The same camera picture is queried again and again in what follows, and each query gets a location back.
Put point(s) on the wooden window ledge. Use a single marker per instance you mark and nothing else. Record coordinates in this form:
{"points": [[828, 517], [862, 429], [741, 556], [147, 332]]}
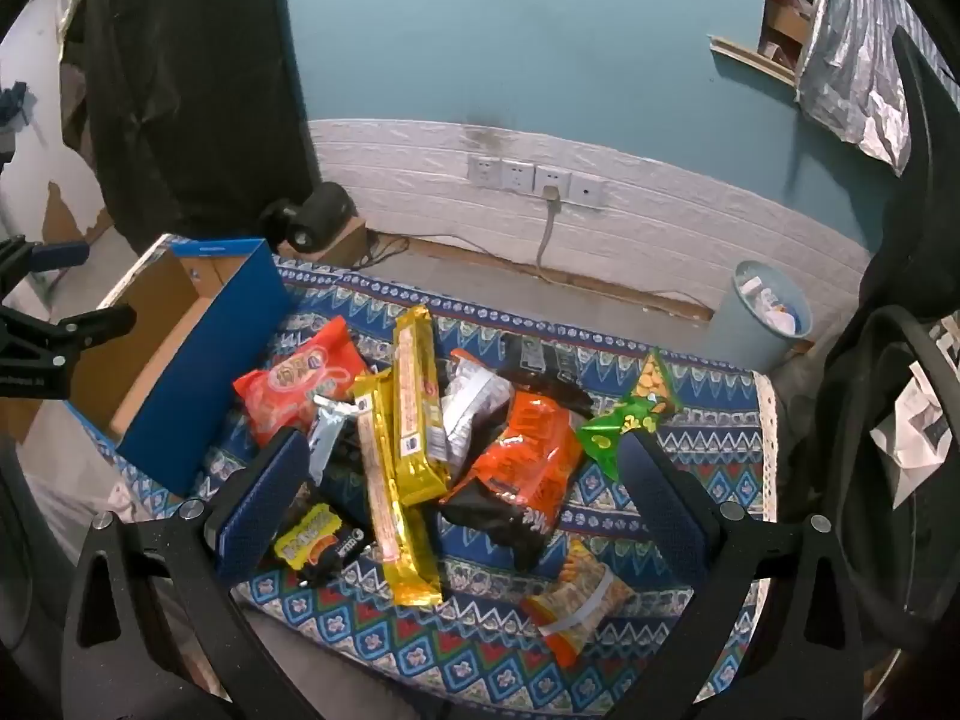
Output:
{"points": [[750, 60]]}

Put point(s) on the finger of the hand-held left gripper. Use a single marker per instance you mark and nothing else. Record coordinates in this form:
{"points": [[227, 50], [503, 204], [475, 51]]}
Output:
{"points": [[56, 253], [82, 330]]}

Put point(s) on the long yellow biscuit pack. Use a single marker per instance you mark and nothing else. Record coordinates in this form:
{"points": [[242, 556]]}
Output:
{"points": [[416, 405], [390, 525]]}

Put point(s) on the green snack packet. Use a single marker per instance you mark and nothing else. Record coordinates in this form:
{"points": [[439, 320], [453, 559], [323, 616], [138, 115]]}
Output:
{"points": [[637, 412]]}

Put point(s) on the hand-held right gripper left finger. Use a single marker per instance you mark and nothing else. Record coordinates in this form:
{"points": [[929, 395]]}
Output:
{"points": [[262, 499]]}

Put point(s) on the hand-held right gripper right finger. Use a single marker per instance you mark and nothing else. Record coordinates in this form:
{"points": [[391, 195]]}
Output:
{"points": [[664, 502]]}

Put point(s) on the orange black snack bag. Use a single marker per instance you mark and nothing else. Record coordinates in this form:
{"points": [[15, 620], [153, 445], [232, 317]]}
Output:
{"points": [[532, 465]]}

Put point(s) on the blue patterned tablecloth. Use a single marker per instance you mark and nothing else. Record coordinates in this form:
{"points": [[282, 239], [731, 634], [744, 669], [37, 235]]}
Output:
{"points": [[720, 427]]}

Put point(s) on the white silver snack bag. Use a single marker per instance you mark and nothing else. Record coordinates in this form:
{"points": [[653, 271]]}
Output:
{"points": [[472, 397]]}

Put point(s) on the small brown cardboard box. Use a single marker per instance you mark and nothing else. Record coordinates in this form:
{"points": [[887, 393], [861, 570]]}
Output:
{"points": [[345, 244]]}

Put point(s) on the white paper sheet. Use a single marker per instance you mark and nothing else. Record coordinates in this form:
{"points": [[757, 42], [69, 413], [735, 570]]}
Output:
{"points": [[911, 427]]}

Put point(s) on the orange peanut snack packet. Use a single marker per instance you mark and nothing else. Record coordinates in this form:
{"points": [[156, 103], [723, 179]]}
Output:
{"points": [[577, 600]]}

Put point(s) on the black snack packet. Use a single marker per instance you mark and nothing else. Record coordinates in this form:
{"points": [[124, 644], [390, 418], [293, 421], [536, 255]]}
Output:
{"points": [[540, 371]]}

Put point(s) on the black round device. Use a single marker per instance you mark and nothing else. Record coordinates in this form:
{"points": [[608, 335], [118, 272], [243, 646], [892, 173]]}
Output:
{"points": [[319, 214]]}

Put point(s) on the silver blue snack packet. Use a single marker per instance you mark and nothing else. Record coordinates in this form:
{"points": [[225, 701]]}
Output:
{"points": [[326, 435]]}

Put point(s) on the silver foil sheet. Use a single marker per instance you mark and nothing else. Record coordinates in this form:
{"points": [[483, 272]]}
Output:
{"points": [[847, 52]]}

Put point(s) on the pale blue trash bin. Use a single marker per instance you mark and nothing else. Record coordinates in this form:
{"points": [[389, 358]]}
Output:
{"points": [[742, 334]]}

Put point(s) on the white wall socket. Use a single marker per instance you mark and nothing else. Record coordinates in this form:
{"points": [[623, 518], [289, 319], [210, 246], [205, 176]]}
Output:
{"points": [[552, 178], [589, 189], [517, 175], [484, 169]]}

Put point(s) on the small yellow black packet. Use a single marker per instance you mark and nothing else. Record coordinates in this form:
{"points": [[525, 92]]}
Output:
{"points": [[311, 540]]}

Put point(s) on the black garment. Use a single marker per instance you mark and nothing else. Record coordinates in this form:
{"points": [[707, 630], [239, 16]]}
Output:
{"points": [[900, 277]]}

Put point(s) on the black hanging cloth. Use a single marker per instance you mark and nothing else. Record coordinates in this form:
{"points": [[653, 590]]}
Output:
{"points": [[187, 90]]}

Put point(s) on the red snack packet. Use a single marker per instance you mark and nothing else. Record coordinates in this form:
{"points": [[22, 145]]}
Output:
{"points": [[300, 375]]}

